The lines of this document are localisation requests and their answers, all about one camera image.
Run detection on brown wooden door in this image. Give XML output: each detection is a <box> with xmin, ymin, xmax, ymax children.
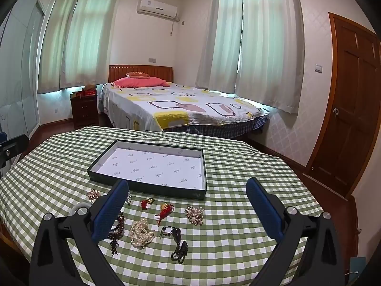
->
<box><xmin>303</xmin><ymin>12</ymin><xmax>381</xmax><ymax>199</ymax></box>

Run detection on dark wooden nightstand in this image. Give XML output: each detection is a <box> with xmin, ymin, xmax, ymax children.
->
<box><xmin>70</xmin><ymin>91</ymin><xmax>99</xmax><ymax>128</ymax></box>

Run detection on pearl flower brooch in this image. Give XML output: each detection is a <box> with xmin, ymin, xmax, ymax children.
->
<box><xmin>185</xmin><ymin>205</ymin><xmax>204</xmax><ymax>225</ymax></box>

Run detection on dark green shallow box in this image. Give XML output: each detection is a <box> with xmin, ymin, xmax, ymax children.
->
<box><xmin>87</xmin><ymin>139</ymin><xmax>207</xmax><ymax>200</ymax></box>

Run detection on dark red bead necklace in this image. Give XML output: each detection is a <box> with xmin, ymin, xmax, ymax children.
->
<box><xmin>107</xmin><ymin>211</ymin><xmax>125</xmax><ymax>255</ymax></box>

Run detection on black corded pendant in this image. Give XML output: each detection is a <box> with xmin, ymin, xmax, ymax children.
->
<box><xmin>161</xmin><ymin>226</ymin><xmax>189</xmax><ymax>264</ymax></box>

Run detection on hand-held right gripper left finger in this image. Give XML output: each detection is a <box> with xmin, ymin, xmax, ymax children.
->
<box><xmin>29</xmin><ymin>179</ymin><xmax>131</xmax><ymax>286</ymax></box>

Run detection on white air conditioner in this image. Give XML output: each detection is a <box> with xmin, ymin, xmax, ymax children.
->
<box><xmin>137</xmin><ymin>0</ymin><xmax>179</xmax><ymax>19</ymax></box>

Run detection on glass wardrobe door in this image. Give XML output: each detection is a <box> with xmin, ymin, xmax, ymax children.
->
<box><xmin>0</xmin><ymin>0</ymin><xmax>45</xmax><ymax>167</ymax></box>

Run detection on wooden bed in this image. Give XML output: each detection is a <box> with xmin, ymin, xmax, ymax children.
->
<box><xmin>100</xmin><ymin>65</ymin><xmax>270</xmax><ymax>134</ymax></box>

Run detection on patterned white bedsheet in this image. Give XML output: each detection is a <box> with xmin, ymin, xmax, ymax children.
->
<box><xmin>100</xmin><ymin>82</ymin><xmax>270</xmax><ymax>132</ymax></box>

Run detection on white pearl necklace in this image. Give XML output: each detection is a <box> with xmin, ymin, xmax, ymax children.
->
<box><xmin>130</xmin><ymin>217</ymin><xmax>156</xmax><ymax>249</ymax></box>

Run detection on pale jade bangle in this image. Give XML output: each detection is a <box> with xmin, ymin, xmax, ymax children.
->
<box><xmin>71</xmin><ymin>203</ymin><xmax>91</xmax><ymax>215</ymax></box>

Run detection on white sheer curtain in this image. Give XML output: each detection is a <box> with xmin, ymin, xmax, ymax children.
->
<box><xmin>196</xmin><ymin>0</ymin><xmax>244</xmax><ymax>90</ymax></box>
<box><xmin>60</xmin><ymin>0</ymin><xmax>120</xmax><ymax>87</ymax></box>
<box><xmin>235</xmin><ymin>0</ymin><xmax>305</xmax><ymax>114</ymax></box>
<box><xmin>38</xmin><ymin>0</ymin><xmax>85</xmax><ymax>90</ymax></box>

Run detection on green checkered tablecloth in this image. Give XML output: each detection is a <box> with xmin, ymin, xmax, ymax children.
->
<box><xmin>0</xmin><ymin>125</ymin><xmax>323</xmax><ymax>286</ymax></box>

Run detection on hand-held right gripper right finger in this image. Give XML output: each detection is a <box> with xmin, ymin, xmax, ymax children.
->
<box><xmin>246</xmin><ymin>177</ymin><xmax>347</xmax><ymax>286</ymax></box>

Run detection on red and gold charm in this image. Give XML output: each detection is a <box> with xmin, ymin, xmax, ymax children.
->
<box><xmin>155</xmin><ymin>203</ymin><xmax>174</xmax><ymax>226</ymax></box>

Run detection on pink pillow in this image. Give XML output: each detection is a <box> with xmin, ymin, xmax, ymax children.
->
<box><xmin>111</xmin><ymin>77</ymin><xmax>171</xmax><ymax>89</ymax></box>

